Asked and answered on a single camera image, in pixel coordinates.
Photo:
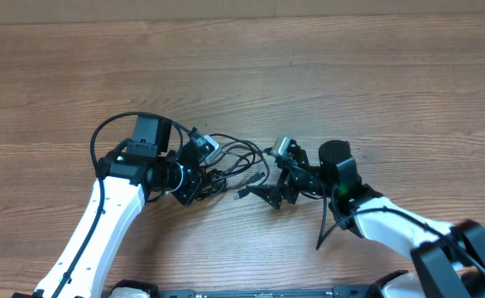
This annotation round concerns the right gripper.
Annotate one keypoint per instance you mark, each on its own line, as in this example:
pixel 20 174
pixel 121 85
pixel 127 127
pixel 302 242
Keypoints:
pixel 271 193

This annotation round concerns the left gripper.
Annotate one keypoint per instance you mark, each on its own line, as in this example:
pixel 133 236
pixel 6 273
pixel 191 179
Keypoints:
pixel 194 180

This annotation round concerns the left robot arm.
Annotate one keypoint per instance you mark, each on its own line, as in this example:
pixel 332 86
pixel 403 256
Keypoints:
pixel 162 156

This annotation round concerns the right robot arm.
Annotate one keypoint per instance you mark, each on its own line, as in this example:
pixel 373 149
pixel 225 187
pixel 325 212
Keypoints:
pixel 449 258

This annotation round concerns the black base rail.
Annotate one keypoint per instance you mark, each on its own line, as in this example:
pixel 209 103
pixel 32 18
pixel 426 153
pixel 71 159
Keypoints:
pixel 347 291

